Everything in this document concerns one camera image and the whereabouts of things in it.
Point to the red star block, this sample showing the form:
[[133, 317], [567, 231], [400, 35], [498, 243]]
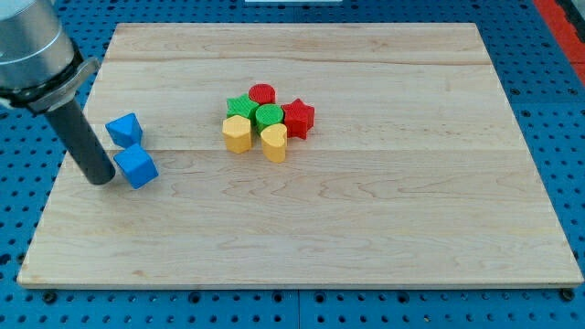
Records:
[[298, 118]]

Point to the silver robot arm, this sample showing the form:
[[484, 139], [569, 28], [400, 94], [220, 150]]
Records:
[[41, 67]]

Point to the yellow heart block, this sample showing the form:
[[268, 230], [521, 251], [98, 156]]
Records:
[[274, 140]]

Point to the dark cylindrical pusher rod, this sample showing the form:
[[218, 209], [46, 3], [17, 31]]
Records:
[[76, 134]]

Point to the blue triangle block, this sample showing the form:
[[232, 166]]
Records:
[[125, 131]]

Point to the yellow hexagon block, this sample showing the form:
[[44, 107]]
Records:
[[236, 131]]

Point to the light wooden board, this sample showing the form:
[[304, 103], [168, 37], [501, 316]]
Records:
[[415, 175]]

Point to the blue cube block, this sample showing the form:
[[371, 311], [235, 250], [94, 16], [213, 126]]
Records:
[[137, 165]]

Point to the green cylinder block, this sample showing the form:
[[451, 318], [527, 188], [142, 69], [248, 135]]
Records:
[[267, 115]]

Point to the green star block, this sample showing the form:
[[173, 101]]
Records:
[[242, 106]]

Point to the red cylinder block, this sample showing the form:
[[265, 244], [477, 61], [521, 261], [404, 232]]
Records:
[[262, 93]]

